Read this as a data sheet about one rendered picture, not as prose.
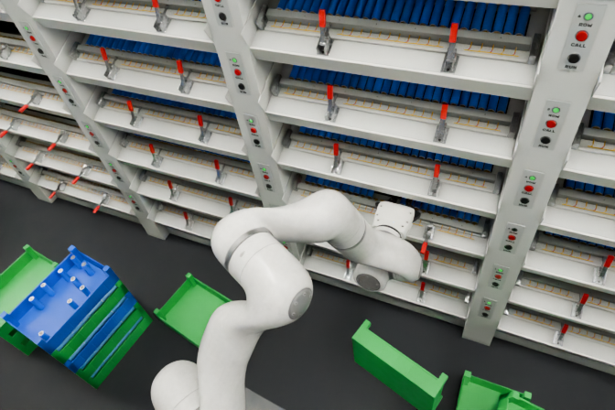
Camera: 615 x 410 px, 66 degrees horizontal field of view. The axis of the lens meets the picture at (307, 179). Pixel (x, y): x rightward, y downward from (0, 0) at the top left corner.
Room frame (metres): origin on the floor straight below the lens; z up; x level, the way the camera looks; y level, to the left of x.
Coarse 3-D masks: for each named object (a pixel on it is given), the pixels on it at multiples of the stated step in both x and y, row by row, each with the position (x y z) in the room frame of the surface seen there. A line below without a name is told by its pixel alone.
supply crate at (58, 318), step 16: (80, 256) 1.04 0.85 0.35; (80, 272) 1.00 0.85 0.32; (96, 272) 0.98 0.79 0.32; (112, 272) 0.94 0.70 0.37; (64, 288) 0.94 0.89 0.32; (96, 288) 0.88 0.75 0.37; (32, 304) 0.89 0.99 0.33; (48, 304) 0.89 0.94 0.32; (64, 304) 0.88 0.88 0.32; (80, 304) 0.87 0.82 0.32; (96, 304) 0.86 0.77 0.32; (16, 320) 0.83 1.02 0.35; (32, 320) 0.84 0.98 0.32; (48, 320) 0.83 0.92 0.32; (64, 320) 0.81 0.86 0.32; (80, 320) 0.80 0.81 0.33; (32, 336) 0.78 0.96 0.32; (64, 336) 0.75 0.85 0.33; (48, 352) 0.71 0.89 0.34
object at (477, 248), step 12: (288, 180) 1.00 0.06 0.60; (300, 180) 1.02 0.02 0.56; (288, 192) 0.99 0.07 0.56; (300, 192) 0.99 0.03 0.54; (288, 204) 0.97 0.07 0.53; (372, 216) 0.85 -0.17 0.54; (456, 216) 0.78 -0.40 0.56; (420, 228) 0.78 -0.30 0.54; (420, 240) 0.75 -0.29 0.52; (432, 240) 0.74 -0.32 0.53; (444, 240) 0.73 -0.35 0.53; (456, 240) 0.72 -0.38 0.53; (468, 240) 0.71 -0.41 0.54; (480, 240) 0.70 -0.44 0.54; (456, 252) 0.71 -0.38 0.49; (468, 252) 0.68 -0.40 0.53; (480, 252) 0.67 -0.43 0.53
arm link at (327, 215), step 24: (336, 192) 0.57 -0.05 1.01; (240, 216) 0.54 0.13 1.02; (264, 216) 0.54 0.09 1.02; (288, 216) 0.52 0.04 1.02; (312, 216) 0.52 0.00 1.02; (336, 216) 0.52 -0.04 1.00; (360, 216) 0.57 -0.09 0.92; (216, 240) 0.51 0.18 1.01; (240, 240) 0.49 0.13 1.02; (288, 240) 0.52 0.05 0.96; (312, 240) 0.50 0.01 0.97; (336, 240) 0.52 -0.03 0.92
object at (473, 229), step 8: (304, 184) 0.99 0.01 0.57; (312, 192) 0.97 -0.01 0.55; (352, 200) 0.90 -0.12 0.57; (360, 200) 0.89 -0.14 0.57; (368, 200) 0.89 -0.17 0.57; (424, 216) 0.79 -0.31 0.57; (432, 216) 0.79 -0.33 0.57; (416, 224) 0.79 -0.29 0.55; (440, 224) 0.77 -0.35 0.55; (448, 224) 0.75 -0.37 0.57; (456, 224) 0.75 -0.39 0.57; (464, 224) 0.74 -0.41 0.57; (448, 232) 0.74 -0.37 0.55; (456, 232) 0.73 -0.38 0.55; (464, 232) 0.73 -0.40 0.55; (472, 232) 0.72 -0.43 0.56; (480, 232) 0.71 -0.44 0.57
